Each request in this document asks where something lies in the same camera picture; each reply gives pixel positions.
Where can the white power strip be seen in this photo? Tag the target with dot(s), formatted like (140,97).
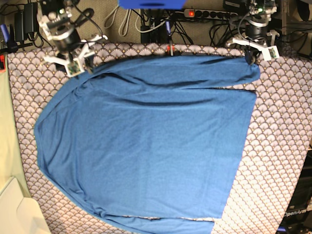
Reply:
(208,14)

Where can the white plastic bin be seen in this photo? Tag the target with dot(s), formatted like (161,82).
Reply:
(20,214)

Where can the black power adapter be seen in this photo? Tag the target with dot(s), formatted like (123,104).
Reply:
(25,21)

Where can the blue long-sleeve T-shirt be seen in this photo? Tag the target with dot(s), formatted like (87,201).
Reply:
(149,145)

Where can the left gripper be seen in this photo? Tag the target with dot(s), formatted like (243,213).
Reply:
(254,37)

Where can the fan-patterned table cloth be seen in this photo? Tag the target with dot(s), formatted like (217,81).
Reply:
(275,150)

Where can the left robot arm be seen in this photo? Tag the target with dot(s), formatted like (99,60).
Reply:
(260,7)

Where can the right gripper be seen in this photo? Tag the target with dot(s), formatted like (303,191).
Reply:
(74,55)

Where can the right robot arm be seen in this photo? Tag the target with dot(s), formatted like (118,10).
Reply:
(66,4)

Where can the blue box at top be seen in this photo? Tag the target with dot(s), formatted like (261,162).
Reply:
(151,4)

